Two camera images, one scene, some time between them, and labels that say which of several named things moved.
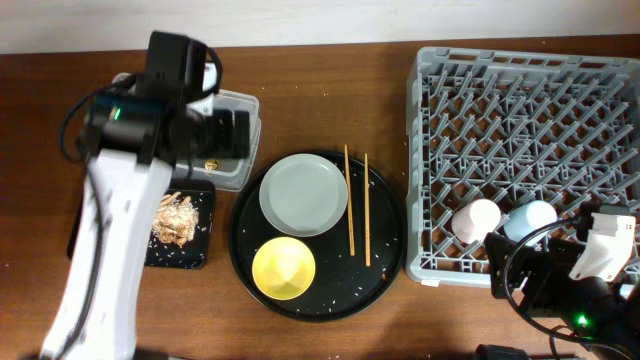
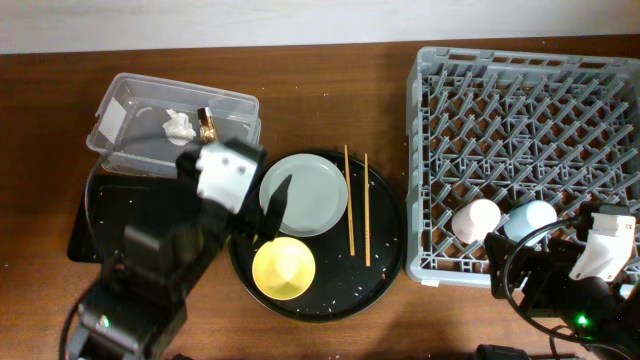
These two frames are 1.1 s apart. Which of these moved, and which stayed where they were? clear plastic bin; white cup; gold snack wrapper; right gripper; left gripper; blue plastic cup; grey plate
Moved: clear plastic bin; left gripper; gold snack wrapper
Stayed: white cup; grey plate; blue plastic cup; right gripper
